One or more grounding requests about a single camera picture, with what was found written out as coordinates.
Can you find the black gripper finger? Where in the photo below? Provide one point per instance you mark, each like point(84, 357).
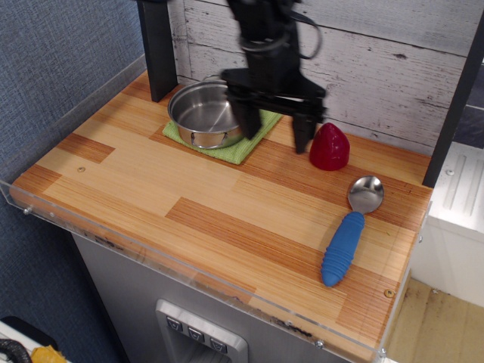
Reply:
point(246, 114)
point(304, 129)

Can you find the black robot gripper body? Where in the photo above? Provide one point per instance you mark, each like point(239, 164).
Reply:
point(275, 82)

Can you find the red plastic strawberry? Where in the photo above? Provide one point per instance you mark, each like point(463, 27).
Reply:
point(330, 148)

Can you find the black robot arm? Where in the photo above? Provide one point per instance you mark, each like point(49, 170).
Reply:
point(267, 26)

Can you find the green folded cloth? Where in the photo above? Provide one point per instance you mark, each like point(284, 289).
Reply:
point(236, 153)

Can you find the small steel pot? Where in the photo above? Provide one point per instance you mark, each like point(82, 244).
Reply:
point(203, 116)

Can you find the clear acrylic table guard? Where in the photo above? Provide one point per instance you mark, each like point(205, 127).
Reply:
point(255, 231)

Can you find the white ribbed side counter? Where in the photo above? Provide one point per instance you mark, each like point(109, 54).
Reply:
point(449, 254)

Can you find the grey toy fridge cabinet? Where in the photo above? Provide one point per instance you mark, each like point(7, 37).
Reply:
point(130, 290)

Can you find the silver dispenser button panel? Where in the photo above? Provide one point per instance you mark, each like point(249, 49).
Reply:
point(190, 338)

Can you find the yellow object at corner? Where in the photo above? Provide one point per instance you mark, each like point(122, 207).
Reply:
point(47, 354)

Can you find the blue handled metal spoon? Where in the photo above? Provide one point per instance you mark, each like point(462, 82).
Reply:
point(365, 196)

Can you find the left black frame post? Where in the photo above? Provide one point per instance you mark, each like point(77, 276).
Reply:
point(158, 47)

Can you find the black frame post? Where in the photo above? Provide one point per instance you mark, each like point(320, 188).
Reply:
point(158, 47)
point(456, 109)

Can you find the right black frame post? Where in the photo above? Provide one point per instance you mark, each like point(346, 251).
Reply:
point(456, 109)

